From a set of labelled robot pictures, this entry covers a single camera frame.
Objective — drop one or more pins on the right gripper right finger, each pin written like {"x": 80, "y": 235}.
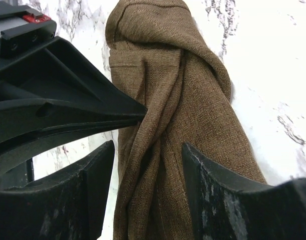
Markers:
{"x": 225, "y": 205}

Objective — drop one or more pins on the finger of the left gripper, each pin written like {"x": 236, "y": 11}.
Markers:
{"x": 31, "y": 126}

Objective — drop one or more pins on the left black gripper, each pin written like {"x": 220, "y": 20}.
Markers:
{"x": 34, "y": 67}

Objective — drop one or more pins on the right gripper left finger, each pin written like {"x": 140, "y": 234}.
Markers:
{"x": 68, "y": 204}

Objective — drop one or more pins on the brown cloth napkin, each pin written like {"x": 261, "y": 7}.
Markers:
{"x": 159, "y": 58}

